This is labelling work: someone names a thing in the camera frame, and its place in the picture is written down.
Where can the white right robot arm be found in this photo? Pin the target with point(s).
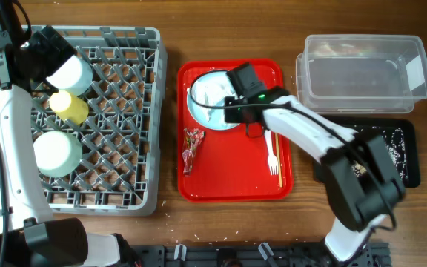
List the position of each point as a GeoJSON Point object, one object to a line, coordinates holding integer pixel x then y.
{"type": "Point", "coordinates": [362, 183]}

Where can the green bowl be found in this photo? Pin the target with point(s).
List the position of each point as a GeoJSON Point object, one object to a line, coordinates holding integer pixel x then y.
{"type": "Point", "coordinates": [57, 153]}

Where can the light blue plate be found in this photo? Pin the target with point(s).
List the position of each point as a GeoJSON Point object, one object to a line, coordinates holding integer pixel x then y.
{"type": "Point", "coordinates": [206, 111]}

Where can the black plastic tray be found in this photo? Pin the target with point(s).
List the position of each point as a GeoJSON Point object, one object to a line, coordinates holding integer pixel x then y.
{"type": "Point", "coordinates": [410, 140]}

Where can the rice and peanut waste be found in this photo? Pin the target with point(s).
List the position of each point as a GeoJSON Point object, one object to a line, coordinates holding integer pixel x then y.
{"type": "Point", "coordinates": [395, 143]}

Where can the red snack wrapper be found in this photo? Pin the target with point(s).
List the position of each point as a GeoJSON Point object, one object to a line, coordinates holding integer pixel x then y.
{"type": "Point", "coordinates": [192, 139]}

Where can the grey dishwasher rack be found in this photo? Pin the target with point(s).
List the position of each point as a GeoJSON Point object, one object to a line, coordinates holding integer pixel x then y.
{"type": "Point", "coordinates": [119, 170]}

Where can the light blue bowl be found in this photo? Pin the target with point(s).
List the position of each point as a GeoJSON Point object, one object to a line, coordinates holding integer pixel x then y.
{"type": "Point", "coordinates": [74, 76]}

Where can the white label on bin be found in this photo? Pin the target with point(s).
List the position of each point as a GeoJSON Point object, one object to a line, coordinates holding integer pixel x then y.
{"type": "Point", "coordinates": [415, 73]}

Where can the wooden chopstick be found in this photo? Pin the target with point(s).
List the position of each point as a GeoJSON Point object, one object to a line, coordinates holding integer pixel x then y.
{"type": "Point", "coordinates": [278, 160]}

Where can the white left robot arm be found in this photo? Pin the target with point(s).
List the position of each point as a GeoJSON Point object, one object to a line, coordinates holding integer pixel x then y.
{"type": "Point", "coordinates": [29, 234]}

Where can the clear plastic bin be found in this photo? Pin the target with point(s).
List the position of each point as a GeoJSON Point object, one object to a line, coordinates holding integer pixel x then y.
{"type": "Point", "coordinates": [359, 73]}

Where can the red serving tray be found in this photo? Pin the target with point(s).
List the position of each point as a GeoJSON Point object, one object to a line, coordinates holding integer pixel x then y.
{"type": "Point", "coordinates": [229, 165]}

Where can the yellow cup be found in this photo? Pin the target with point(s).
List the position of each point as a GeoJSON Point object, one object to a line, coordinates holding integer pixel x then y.
{"type": "Point", "coordinates": [68, 106]}

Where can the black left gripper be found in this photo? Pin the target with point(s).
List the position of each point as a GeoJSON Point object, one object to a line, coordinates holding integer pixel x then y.
{"type": "Point", "coordinates": [40, 41]}

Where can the white plastic fork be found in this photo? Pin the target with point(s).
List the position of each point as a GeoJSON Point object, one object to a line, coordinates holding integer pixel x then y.
{"type": "Point", "coordinates": [273, 164]}

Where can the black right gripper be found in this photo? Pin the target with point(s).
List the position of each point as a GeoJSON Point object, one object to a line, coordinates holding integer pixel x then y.
{"type": "Point", "coordinates": [230, 113]}

